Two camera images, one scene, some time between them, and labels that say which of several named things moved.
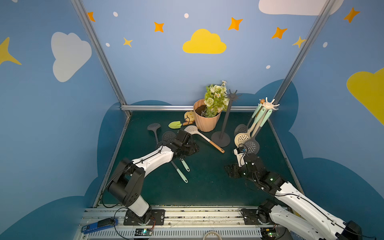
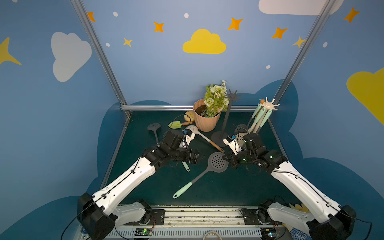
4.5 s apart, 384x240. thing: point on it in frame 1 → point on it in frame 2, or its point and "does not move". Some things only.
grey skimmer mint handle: (242, 128) does not move
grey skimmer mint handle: (181, 175) → (217, 163)
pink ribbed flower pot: (204, 123) does not move
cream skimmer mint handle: (241, 138) does not move
